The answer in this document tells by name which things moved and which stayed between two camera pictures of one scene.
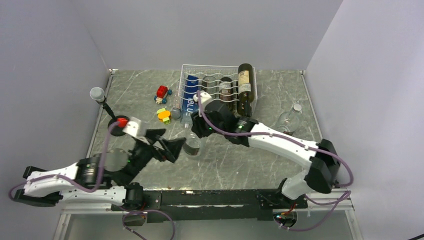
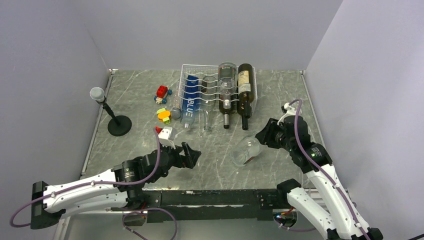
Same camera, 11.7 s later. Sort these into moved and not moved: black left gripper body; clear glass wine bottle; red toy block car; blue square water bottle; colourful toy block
Moved: black left gripper body
Not moved: blue square water bottle; colourful toy block; clear glass wine bottle; red toy block car
